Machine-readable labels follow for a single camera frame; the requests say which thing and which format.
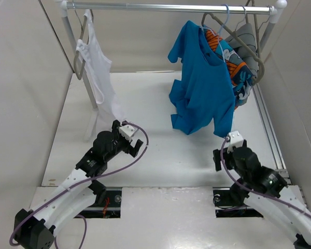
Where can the white tank top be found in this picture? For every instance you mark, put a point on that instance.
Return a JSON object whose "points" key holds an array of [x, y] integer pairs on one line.
{"points": [[97, 67]]}

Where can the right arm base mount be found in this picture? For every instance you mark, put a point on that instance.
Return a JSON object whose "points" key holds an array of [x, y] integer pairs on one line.
{"points": [[227, 207]]}

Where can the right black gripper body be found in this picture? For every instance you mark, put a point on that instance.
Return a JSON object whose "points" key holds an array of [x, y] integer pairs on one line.
{"points": [[229, 161]]}

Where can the colourful patterned shirt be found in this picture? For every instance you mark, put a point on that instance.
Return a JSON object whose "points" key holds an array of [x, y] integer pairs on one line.
{"points": [[240, 74]]}

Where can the white clothes rack frame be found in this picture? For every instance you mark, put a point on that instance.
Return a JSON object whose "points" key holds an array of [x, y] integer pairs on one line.
{"points": [[274, 12]]}

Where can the grey shirt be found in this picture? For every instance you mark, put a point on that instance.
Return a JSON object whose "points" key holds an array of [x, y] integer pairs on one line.
{"points": [[245, 33]]}

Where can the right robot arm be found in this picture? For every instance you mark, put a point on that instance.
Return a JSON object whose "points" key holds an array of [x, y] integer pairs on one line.
{"points": [[266, 191]]}

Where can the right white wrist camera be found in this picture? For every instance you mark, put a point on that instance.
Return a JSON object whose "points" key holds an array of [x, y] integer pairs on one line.
{"points": [[235, 141]]}

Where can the aluminium rail on right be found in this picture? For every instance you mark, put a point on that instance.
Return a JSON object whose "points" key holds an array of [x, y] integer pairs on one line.
{"points": [[270, 134]]}

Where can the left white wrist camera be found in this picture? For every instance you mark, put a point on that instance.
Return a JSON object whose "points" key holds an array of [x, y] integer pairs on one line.
{"points": [[127, 131]]}

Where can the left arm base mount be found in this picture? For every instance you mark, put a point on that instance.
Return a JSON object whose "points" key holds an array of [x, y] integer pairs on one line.
{"points": [[107, 207]]}

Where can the grey hanger with patterned shirt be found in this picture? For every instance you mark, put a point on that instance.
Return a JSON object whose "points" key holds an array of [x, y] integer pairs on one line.
{"points": [[261, 70]]}

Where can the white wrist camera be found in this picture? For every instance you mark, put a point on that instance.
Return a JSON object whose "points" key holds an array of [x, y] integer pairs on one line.
{"points": [[235, 141], [127, 131]]}

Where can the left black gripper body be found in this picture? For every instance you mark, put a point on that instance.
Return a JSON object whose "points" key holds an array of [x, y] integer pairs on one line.
{"points": [[120, 142]]}

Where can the light blue wire hanger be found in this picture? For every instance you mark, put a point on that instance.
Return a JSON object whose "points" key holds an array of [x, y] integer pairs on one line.
{"points": [[219, 32]]}

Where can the grey hanger with tank top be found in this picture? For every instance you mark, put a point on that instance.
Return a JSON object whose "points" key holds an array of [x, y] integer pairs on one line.
{"points": [[78, 63]]}

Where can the blue t shirt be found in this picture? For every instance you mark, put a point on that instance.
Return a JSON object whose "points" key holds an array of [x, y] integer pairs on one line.
{"points": [[204, 93]]}

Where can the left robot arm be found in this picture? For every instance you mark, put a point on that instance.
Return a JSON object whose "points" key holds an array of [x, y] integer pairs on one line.
{"points": [[40, 226]]}

